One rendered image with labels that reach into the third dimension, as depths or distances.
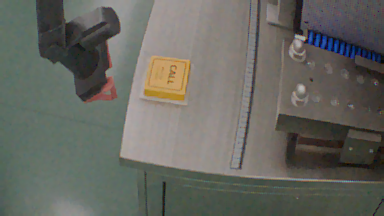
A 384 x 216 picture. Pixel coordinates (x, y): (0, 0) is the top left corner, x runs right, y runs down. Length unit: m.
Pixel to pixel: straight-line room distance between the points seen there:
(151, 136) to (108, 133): 1.02
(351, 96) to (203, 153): 0.32
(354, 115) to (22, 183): 1.34
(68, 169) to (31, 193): 0.19
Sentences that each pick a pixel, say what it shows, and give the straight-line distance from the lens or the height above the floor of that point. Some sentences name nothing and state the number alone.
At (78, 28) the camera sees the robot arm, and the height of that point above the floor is 1.26.
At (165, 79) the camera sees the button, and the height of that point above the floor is 0.92.
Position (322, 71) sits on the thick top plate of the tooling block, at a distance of 1.95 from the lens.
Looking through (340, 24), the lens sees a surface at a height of 1.09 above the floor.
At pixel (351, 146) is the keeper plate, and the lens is 1.94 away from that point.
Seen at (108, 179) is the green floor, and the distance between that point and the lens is 2.96.
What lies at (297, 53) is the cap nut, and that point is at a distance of 1.93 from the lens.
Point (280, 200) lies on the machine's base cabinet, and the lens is 2.08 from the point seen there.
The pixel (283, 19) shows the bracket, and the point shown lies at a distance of 2.13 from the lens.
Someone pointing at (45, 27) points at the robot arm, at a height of 1.33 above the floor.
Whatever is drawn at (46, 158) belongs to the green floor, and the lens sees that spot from 2.99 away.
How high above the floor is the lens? 2.67
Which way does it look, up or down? 61 degrees down
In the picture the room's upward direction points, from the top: 6 degrees clockwise
